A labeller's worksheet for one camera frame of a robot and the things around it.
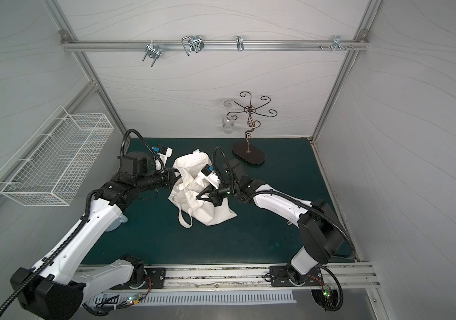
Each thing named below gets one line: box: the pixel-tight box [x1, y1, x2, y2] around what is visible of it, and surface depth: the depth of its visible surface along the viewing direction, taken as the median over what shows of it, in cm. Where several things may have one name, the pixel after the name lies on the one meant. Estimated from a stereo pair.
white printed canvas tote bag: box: [168, 148, 238, 229], surface depth 76 cm
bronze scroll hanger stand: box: [226, 90, 278, 165], surface depth 95 cm
